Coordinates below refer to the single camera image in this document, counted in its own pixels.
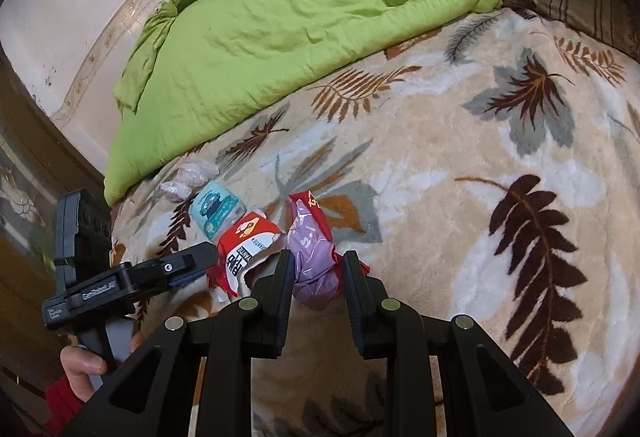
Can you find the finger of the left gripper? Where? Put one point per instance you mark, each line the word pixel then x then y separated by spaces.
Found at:
pixel 183 277
pixel 190 261

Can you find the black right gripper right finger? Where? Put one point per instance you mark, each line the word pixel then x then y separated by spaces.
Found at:
pixel 447 372

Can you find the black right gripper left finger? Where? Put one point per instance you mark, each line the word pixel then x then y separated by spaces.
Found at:
pixel 193 378

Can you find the teal tissue pack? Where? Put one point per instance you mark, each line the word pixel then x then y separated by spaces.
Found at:
pixel 215 209

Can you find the red purple snack wrapper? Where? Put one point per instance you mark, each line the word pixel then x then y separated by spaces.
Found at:
pixel 321 273

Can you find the person's left hand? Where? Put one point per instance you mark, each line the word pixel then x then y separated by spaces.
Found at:
pixel 79 364

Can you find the red white snack wrapper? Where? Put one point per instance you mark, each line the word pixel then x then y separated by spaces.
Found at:
pixel 243 247

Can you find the clear crumpled plastic bag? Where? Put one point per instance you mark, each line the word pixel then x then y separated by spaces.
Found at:
pixel 188 179

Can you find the wooden glass door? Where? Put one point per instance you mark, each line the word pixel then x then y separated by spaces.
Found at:
pixel 37 166

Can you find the green quilt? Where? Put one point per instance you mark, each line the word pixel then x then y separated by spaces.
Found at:
pixel 199 67

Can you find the striped beige pillow lower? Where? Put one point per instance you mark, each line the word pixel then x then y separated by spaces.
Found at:
pixel 612 22

